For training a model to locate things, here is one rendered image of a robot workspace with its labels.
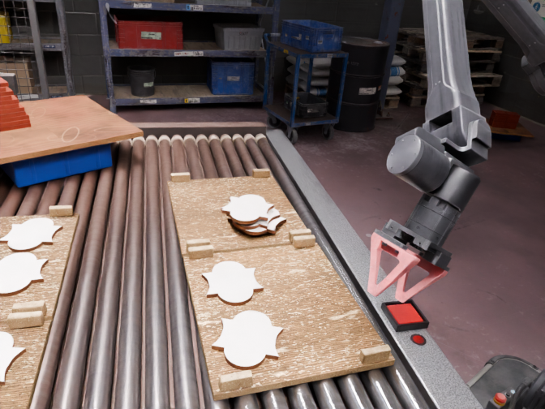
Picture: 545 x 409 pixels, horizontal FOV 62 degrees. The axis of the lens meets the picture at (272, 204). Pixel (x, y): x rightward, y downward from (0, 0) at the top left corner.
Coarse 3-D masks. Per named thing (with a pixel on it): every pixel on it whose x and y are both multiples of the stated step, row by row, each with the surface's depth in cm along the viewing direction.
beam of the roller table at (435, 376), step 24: (288, 144) 188; (288, 168) 167; (312, 192) 151; (336, 216) 138; (336, 240) 126; (360, 240) 127; (360, 264) 117; (360, 288) 110; (408, 336) 96; (408, 360) 90; (432, 360) 90; (432, 384) 85; (456, 384) 86; (432, 408) 82; (456, 408) 81; (480, 408) 81
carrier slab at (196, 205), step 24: (192, 192) 140; (216, 192) 141; (240, 192) 143; (264, 192) 144; (192, 216) 128; (216, 216) 129; (288, 216) 132; (216, 240) 118; (240, 240) 119; (264, 240) 120; (288, 240) 121
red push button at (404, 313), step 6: (390, 306) 102; (396, 306) 102; (402, 306) 102; (408, 306) 102; (396, 312) 100; (402, 312) 100; (408, 312) 100; (414, 312) 100; (396, 318) 98; (402, 318) 98; (408, 318) 98; (414, 318) 99; (420, 318) 99
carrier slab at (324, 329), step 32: (224, 256) 112; (256, 256) 113; (288, 256) 114; (320, 256) 115; (192, 288) 101; (288, 288) 103; (320, 288) 104; (288, 320) 94; (320, 320) 95; (352, 320) 96; (288, 352) 87; (320, 352) 87; (352, 352) 88; (256, 384) 80; (288, 384) 81
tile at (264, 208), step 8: (232, 200) 126; (240, 200) 126; (248, 200) 127; (256, 200) 127; (264, 200) 127; (232, 208) 122; (240, 208) 123; (248, 208) 123; (256, 208) 123; (264, 208) 124; (272, 208) 126; (232, 216) 119; (240, 216) 119; (248, 216) 119; (256, 216) 119; (264, 216) 120
